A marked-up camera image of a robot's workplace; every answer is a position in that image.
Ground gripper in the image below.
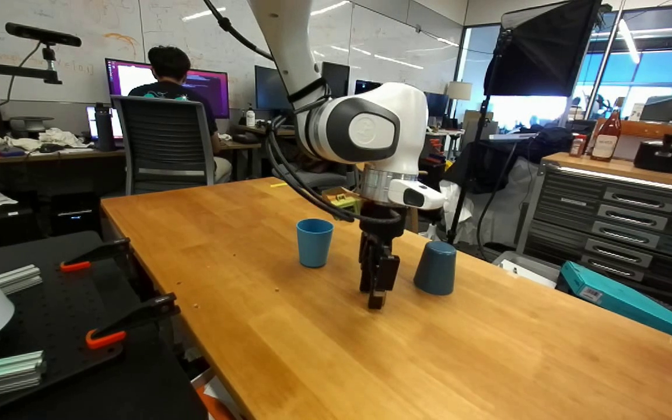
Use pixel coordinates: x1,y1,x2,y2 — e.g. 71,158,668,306
359,202,408,310

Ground dark blue cup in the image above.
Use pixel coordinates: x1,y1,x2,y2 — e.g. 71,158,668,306
412,240,458,296

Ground light blue cup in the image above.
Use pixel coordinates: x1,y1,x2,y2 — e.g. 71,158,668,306
296,218,335,269

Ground white bin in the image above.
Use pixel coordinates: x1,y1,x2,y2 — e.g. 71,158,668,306
491,250,562,289

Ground white table lamp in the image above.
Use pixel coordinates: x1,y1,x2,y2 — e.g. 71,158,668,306
446,80,473,120

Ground row of monitors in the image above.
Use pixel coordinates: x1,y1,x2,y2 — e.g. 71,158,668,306
254,61,451,118

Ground black clamp with orange tips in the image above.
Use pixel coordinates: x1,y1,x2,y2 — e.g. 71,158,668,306
85,293,181,351
59,237,133,274

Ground grey office chair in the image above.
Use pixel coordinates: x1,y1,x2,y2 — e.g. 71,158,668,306
110,94,221,197

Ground teal box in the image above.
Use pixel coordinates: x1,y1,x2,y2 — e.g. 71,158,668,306
556,260,672,351

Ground wide monitor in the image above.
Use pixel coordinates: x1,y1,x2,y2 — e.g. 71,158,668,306
104,58,230,120

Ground grey drawer cabinet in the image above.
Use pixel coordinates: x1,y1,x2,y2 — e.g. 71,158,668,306
516,152,672,319

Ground pink glass bottle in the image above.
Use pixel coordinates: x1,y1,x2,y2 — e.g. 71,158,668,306
589,97,623,163

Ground softbox light on stand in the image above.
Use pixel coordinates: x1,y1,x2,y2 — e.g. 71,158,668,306
446,0,606,246

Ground person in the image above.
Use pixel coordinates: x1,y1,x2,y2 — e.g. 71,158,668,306
127,45,233,185

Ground black computer tower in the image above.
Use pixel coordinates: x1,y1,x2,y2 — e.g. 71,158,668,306
49,191,103,237

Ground black drink bottle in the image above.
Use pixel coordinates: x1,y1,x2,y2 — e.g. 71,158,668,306
93,102,117,153

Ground black pot with lid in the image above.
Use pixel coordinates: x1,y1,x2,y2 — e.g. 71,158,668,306
633,134,672,174

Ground laptop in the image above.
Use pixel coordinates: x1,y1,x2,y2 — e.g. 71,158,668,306
85,104,124,141

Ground window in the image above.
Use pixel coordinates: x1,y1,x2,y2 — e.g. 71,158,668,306
458,5,672,126

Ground white cloth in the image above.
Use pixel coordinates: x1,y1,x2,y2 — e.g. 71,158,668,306
2,127,90,152

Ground whiteboard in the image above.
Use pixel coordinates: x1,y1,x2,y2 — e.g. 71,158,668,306
0,0,465,106

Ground aluminium rail pieces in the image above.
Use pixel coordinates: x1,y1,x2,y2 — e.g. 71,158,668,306
0,349,47,401
0,264,44,295

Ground camera on mount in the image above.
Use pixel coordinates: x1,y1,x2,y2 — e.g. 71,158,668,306
0,22,83,86

